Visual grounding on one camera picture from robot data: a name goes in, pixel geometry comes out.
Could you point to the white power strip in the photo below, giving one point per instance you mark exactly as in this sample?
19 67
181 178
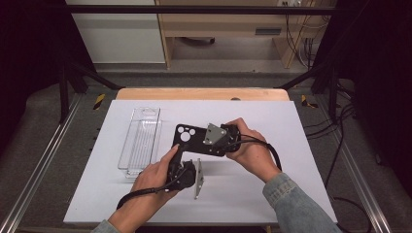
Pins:
290 2

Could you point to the clear plastic packaging box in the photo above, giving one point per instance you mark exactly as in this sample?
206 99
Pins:
142 142

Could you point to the black slanted frame strut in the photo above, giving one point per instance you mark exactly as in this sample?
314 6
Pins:
301 77
97 77

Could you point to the black horizontal frame bar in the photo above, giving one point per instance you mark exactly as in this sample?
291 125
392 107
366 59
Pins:
194 9

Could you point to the white cabinet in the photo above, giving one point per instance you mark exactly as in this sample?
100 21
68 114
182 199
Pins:
120 35

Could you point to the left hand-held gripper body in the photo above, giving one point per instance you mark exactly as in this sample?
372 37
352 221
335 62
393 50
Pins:
183 176

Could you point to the person's left hand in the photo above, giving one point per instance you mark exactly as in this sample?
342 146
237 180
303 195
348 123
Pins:
152 181

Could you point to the aluminium floor rail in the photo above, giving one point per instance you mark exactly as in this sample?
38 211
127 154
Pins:
42 158
353 168

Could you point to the yellow black tape marker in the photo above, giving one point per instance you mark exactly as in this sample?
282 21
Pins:
99 101
307 101

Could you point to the wooden table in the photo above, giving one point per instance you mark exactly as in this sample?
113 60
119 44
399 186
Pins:
200 93

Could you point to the person's right hand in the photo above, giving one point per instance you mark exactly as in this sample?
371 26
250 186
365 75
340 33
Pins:
254 155

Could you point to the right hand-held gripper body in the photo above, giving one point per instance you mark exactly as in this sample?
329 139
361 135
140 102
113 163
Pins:
226 137

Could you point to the wooden desk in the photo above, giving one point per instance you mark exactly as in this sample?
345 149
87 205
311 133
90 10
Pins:
226 22

